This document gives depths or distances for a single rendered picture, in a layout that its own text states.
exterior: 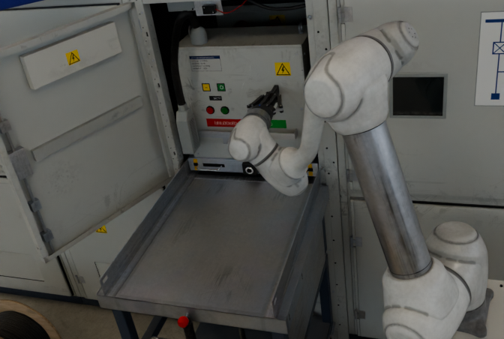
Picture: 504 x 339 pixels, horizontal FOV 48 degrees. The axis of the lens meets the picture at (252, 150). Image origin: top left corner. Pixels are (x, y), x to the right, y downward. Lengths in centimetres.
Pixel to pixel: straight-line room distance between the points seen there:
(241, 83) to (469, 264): 103
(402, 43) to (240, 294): 89
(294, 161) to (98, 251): 141
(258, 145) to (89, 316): 172
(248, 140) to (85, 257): 146
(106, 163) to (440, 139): 119
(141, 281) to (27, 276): 145
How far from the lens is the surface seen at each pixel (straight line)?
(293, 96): 204
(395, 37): 128
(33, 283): 327
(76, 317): 315
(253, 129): 168
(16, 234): 306
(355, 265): 235
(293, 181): 171
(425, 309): 138
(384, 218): 130
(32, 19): 231
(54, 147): 199
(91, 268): 293
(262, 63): 201
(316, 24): 188
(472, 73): 188
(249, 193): 216
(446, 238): 152
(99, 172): 214
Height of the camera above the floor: 205
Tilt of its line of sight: 29 degrees down
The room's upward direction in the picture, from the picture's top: 9 degrees counter-clockwise
